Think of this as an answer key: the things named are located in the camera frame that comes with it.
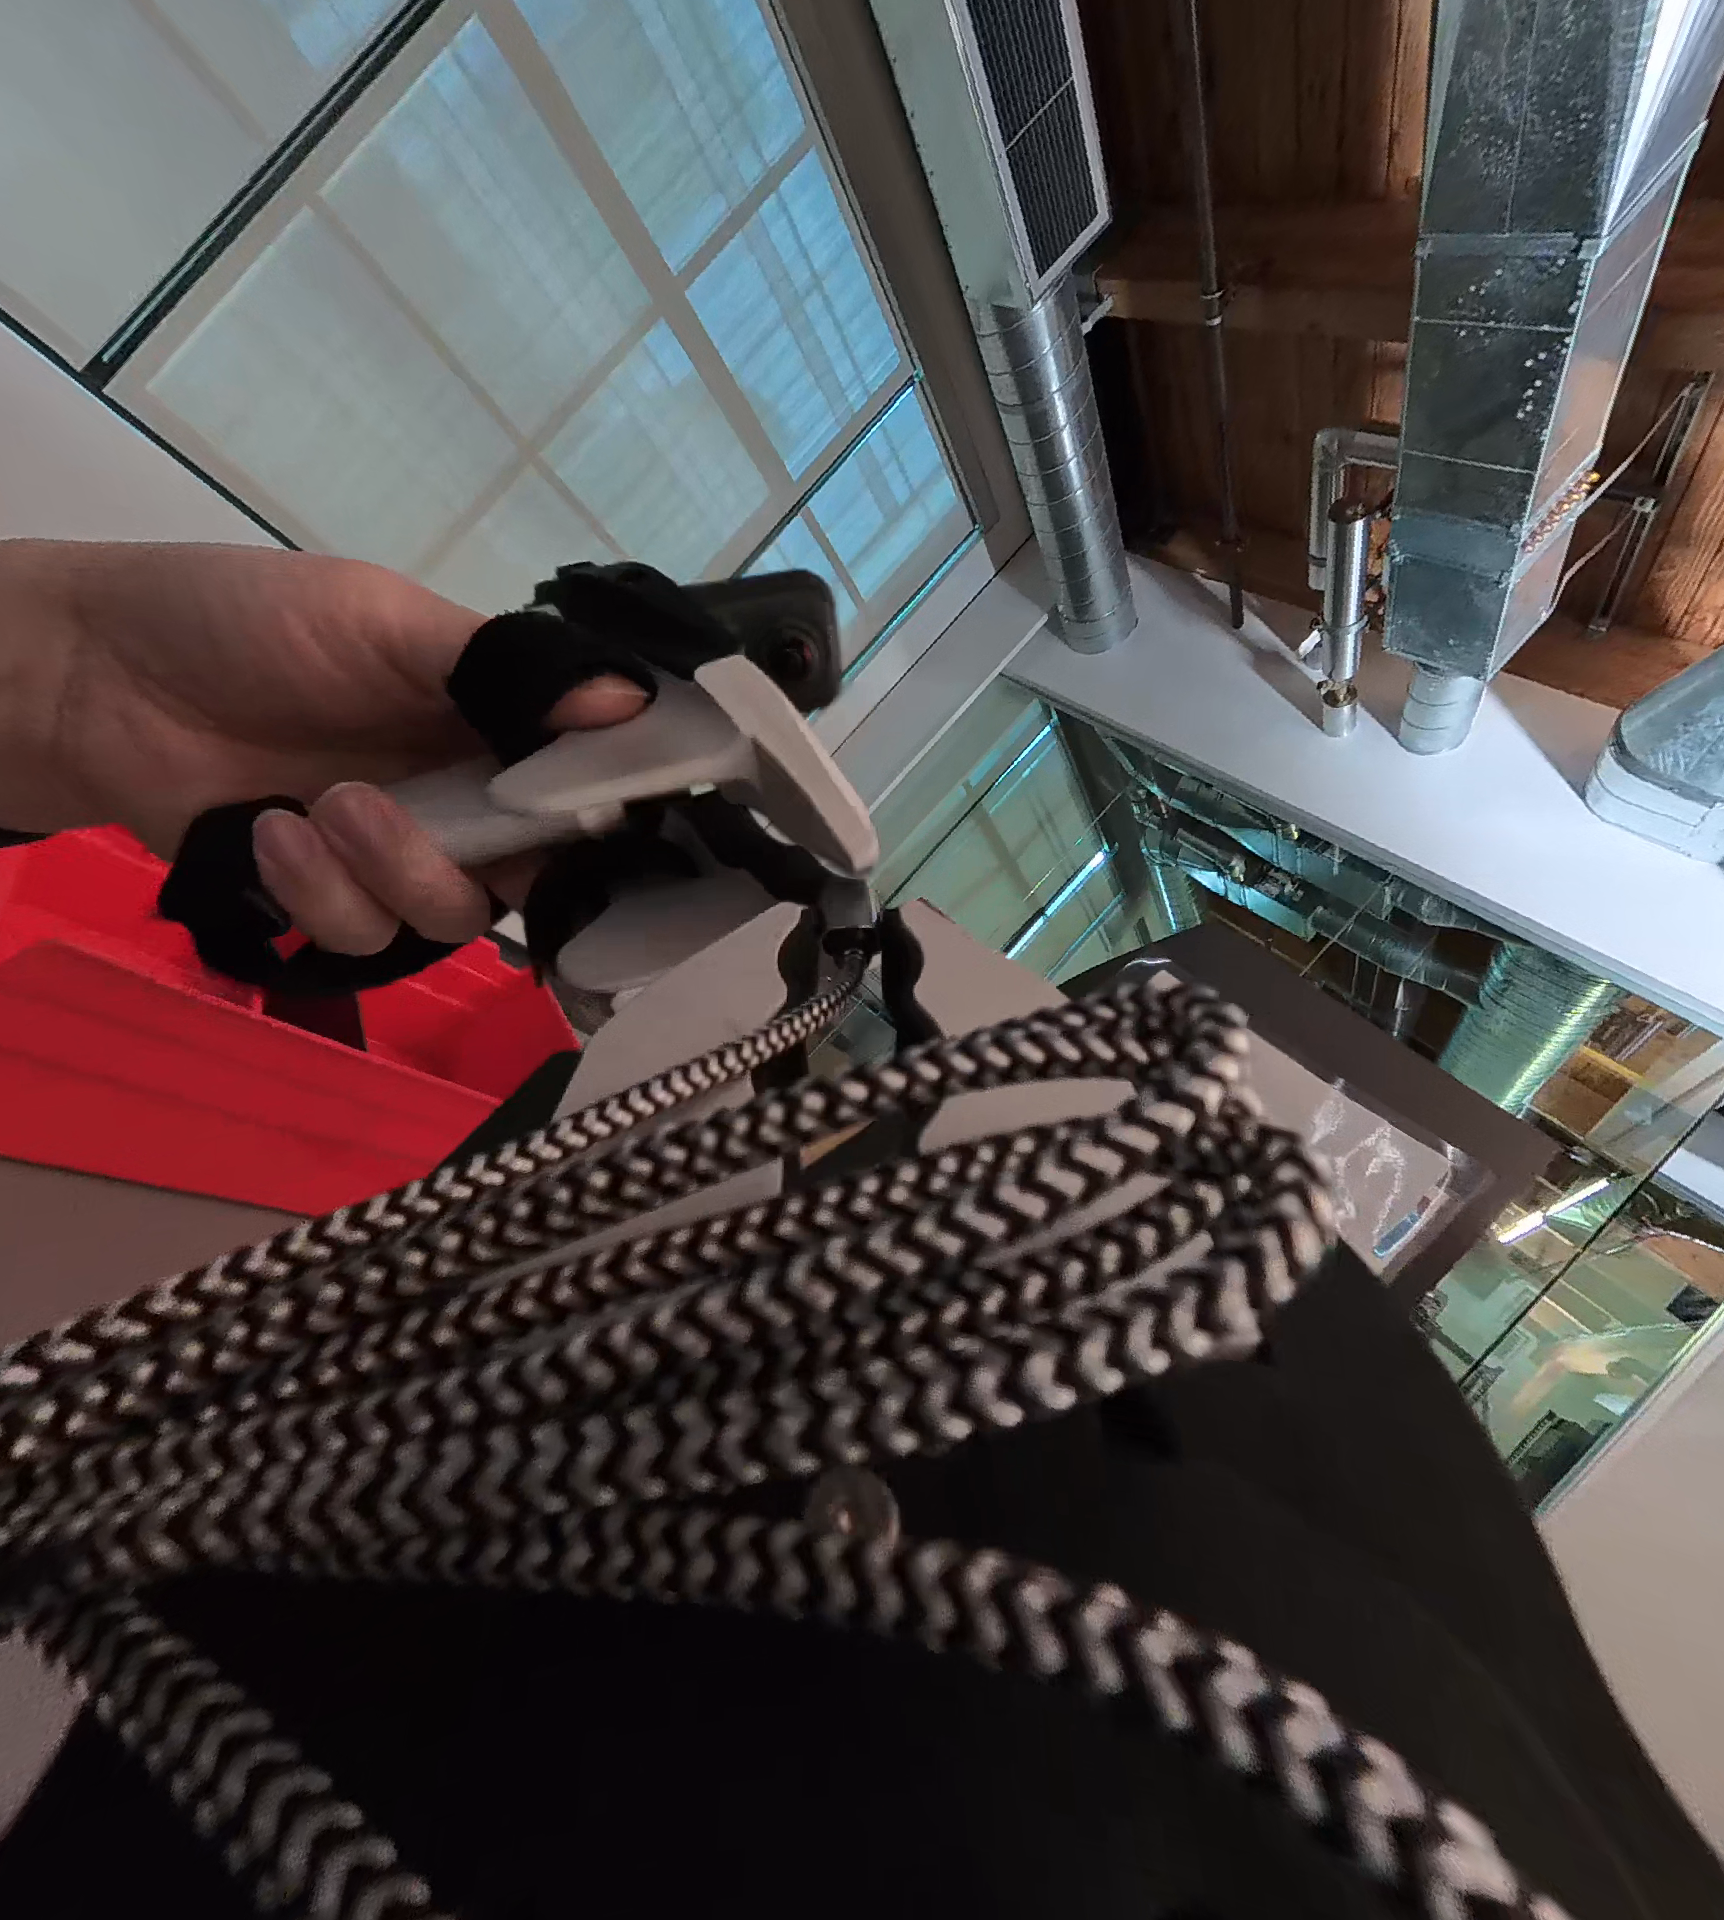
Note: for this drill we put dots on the frosted glass window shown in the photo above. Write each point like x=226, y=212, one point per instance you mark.
x=502, y=301

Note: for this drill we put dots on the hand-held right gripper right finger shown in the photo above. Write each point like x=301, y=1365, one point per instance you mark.
x=1020, y=1118

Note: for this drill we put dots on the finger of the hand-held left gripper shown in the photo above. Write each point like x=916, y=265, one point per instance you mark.
x=652, y=944
x=787, y=773

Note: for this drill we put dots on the thin black pipe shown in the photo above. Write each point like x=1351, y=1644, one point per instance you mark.
x=1219, y=301

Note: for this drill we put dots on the red plastic bin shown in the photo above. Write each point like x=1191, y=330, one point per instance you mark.
x=202, y=1080

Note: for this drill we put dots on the conical sheet metal duct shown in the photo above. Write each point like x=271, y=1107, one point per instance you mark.
x=1716, y=751

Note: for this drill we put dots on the interior glass window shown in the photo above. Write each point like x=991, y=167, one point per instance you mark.
x=1552, y=1320

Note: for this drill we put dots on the white air vent unit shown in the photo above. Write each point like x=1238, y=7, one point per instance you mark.
x=997, y=135

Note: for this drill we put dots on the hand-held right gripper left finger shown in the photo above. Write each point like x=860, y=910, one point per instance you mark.
x=652, y=1222

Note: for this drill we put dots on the person's left hand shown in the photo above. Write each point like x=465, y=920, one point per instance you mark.
x=173, y=691

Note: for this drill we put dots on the corrugated round metal duct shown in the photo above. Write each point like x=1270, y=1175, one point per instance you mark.
x=1057, y=481

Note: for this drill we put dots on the rectangular sheet metal duct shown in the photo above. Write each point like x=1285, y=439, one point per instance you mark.
x=1522, y=301

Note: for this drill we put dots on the silver insulated pipe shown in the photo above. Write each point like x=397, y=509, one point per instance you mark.
x=1344, y=600

